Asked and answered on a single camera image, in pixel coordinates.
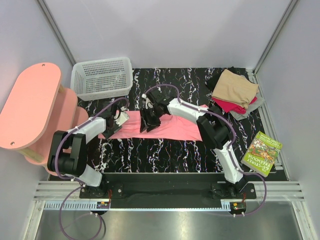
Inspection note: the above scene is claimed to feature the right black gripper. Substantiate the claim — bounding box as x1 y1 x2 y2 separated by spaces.
139 105 162 133

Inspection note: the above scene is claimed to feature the pink t-shirt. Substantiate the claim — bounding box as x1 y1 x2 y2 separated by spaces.
110 111 202 141

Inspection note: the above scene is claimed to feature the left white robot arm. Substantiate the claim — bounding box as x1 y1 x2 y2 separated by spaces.
47 117 124 198

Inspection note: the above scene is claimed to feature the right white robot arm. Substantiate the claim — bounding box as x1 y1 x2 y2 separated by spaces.
140 93 248 199

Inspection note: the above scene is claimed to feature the white plastic mesh basket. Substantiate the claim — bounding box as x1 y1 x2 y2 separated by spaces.
70 57 133 101

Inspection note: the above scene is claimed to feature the pink three-tier shelf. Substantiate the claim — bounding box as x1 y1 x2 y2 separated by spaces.
0 62 89 167

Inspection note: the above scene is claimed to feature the magenta folded t-shirt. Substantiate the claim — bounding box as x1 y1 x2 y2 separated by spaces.
212 97 247 114

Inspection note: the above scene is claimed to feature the tan folded t-shirt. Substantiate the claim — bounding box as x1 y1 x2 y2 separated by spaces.
211 69 259 109

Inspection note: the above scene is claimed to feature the black folded t-shirt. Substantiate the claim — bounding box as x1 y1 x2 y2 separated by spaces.
205 66 239 92

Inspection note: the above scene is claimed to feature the grey folded t-shirt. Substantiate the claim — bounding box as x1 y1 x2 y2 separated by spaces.
229 96 265 121

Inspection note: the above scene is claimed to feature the green treehouse book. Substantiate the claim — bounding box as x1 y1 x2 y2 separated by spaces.
241 131 283 178

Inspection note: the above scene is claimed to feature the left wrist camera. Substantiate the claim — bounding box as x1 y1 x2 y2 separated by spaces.
107 103 130 126

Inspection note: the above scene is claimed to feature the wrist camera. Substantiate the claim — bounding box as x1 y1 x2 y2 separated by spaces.
142 89 173 109
107 103 130 126

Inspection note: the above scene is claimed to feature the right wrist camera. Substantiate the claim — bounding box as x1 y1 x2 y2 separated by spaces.
142 89 173 109

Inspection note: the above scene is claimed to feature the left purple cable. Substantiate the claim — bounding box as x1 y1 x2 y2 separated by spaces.
53 97 130 240

